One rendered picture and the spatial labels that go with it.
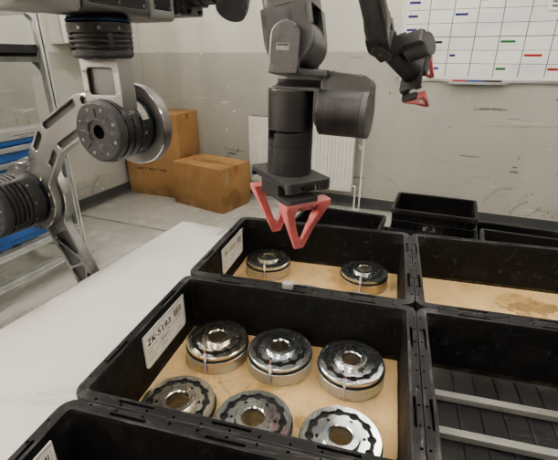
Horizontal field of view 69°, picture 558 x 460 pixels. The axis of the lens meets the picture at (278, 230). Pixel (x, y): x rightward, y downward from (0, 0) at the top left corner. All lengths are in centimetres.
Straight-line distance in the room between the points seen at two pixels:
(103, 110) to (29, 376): 58
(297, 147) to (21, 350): 80
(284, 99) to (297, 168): 8
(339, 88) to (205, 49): 374
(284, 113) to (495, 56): 313
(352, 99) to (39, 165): 111
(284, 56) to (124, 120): 59
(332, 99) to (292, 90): 5
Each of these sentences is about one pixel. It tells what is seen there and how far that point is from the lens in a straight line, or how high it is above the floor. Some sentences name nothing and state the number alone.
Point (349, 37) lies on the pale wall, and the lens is 368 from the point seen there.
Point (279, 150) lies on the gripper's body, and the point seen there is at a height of 119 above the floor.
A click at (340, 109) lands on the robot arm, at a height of 124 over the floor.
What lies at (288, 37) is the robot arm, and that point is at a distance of 49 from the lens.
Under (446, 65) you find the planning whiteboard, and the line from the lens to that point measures 356.
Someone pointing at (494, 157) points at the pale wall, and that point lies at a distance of 366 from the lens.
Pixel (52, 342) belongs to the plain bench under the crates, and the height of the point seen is 70.
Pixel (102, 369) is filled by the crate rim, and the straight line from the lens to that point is 59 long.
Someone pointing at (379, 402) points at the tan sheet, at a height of 83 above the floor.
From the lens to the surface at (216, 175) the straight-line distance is 356.
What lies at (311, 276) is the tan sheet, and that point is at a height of 83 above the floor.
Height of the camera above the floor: 130
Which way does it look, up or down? 23 degrees down
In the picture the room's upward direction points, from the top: straight up
